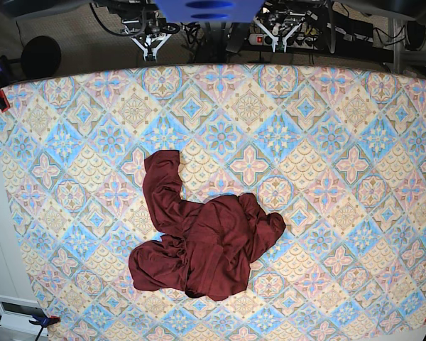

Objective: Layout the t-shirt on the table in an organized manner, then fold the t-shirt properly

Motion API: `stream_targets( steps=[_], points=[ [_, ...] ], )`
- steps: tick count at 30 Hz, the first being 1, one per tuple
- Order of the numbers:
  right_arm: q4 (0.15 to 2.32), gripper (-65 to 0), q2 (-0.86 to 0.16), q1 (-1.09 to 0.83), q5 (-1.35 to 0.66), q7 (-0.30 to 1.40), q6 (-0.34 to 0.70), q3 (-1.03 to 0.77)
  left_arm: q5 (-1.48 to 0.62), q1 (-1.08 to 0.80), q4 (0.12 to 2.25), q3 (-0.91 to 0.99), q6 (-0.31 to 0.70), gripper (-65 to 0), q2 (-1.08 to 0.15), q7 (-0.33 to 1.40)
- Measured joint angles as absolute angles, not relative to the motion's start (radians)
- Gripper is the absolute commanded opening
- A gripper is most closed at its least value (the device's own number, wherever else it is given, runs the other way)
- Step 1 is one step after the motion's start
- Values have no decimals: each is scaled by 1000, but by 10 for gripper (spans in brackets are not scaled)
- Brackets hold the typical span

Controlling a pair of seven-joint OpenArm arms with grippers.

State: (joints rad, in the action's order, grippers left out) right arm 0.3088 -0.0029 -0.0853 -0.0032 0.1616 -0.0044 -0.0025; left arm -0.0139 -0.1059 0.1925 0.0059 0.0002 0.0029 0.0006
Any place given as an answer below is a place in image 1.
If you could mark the maroon t-shirt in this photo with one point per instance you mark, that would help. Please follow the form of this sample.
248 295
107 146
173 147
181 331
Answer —
206 249

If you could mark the left table clamp lower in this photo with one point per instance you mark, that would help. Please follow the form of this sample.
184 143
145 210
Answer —
39 321

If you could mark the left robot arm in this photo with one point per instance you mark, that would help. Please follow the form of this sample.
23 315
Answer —
309 19

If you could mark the white power strip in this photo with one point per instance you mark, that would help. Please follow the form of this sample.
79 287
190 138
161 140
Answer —
295 41

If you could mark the black round stool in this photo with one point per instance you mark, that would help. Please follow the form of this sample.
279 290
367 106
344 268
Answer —
40 58

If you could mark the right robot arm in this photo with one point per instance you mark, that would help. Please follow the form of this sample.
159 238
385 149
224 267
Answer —
129 10

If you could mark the patterned tablecloth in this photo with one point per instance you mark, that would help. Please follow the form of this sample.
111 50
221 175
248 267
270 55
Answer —
340 154

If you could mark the white wall vent panel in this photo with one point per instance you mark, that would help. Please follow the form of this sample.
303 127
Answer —
16 314

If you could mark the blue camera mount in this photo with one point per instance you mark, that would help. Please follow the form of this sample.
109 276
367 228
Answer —
235 11

